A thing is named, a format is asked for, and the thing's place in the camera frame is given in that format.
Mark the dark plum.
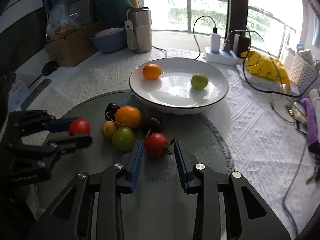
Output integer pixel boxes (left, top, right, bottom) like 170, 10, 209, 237
141, 117, 164, 138

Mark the dark tablet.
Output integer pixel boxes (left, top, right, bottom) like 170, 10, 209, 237
66, 0, 94, 25

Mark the green apple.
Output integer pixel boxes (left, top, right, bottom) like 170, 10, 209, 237
191, 73, 209, 91

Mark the black charger cable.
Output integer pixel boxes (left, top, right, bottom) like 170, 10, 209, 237
193, 16, 219, 60

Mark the clear plastic bag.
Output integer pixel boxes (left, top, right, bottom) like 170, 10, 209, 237
46, 0, 75, 42

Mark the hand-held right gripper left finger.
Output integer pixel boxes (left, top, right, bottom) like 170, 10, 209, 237
27, 140, 144, 240

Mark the white flat box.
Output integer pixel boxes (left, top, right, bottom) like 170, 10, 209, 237
236, 64, 300, 98

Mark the black window post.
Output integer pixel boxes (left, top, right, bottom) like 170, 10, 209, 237
226, 0, 249, 40

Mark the round glass turntable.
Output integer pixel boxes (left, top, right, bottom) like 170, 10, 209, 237
19, 90, 235, 240

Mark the red tomato with green calyx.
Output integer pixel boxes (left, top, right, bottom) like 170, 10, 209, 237
144, 132, 175, 158

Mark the white perforated basket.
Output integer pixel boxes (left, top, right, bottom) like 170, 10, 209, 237
289, 52, 318, 92

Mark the yellow printed plastic bag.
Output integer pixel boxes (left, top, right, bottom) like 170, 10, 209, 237
240, 51, 292, 85

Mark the grey cable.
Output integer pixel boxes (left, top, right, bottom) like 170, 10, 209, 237
282, 140, 309, 237

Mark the large orange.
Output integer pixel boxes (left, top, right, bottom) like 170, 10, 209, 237
114, 106, 142, 130

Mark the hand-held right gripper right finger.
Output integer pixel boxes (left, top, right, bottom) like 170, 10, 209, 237
174, 139, 292, 240

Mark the white charger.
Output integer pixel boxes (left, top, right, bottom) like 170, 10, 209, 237
211, 27, 220, 53

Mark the stainless steel tumbler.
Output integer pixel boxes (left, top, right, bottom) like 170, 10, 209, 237
125, 6, 152, 54

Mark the small orange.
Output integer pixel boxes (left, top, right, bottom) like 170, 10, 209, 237
142, 63, 162, 81

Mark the blue bowl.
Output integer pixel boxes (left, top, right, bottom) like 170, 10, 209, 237
89, 29, 127, 54

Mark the white power strip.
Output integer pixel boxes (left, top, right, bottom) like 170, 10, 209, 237
205, 46, 242, 65

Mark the purple towel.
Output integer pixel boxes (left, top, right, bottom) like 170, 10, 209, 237
300, 97, 320, 153

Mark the white plate with dark rim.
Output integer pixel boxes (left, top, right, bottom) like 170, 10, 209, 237
129, 57, 229, 115

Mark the black spoon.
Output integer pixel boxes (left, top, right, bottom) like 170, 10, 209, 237
27, 60, 59, 89

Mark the small yellow-brown fruit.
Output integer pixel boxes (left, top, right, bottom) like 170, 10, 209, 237
101, 121, 118, 140

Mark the black power adapter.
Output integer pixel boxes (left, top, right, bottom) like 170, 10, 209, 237
232, 34, 250, 53

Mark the cardboard box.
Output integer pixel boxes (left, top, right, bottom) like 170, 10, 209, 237
44, 22, 105, 67

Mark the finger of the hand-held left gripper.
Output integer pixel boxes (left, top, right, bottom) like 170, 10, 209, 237
9, 109, 83, 135
7, 134, 92, 155

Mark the black adapter cable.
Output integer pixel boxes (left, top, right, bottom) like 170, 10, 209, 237
226, 30, 300, 98

